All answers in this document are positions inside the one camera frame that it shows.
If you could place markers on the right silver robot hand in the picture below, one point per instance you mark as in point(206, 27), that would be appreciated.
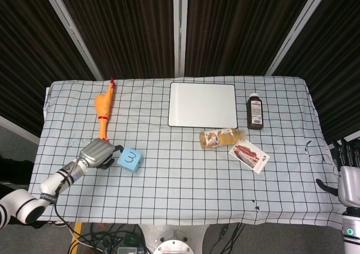
point(348, 183)

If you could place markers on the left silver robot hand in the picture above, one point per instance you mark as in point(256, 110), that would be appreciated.
point(95, 152)

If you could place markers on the blue cube with black numbers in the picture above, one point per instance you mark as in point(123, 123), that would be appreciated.
point(129, 158)

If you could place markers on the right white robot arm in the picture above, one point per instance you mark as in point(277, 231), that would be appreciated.
point(351, 231)

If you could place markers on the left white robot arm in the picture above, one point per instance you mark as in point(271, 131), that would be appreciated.
point(28, 203)

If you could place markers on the white black-grid tablecloth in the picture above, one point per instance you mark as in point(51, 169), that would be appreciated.
point(182, 186)

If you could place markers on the orange rubber chicken toy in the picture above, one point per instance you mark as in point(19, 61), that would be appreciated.
point(102, 103)

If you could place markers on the green circuit board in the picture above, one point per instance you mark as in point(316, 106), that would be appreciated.
point(130, 238)

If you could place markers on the red palace postcard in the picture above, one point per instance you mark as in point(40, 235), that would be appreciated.
point(249, 155)

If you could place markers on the dark brown curtain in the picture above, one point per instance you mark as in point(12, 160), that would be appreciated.
point(334, 68)
point(28, 68)
point(239, 28)
point(126, 28)

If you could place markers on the dark brown medicine bottle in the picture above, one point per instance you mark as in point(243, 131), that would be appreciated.
point(255, 113)

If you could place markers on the white board with black rim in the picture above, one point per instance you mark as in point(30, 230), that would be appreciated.
point(202, 104)

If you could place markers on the tea bottle with illustrated label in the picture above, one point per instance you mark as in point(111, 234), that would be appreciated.
point(225, 138)

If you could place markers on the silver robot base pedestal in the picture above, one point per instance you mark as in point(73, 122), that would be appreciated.
point(174, 240)

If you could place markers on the aluminium frame post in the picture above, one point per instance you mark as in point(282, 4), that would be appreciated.
point(73, 31)
point(298, 31)
point(180, 31)

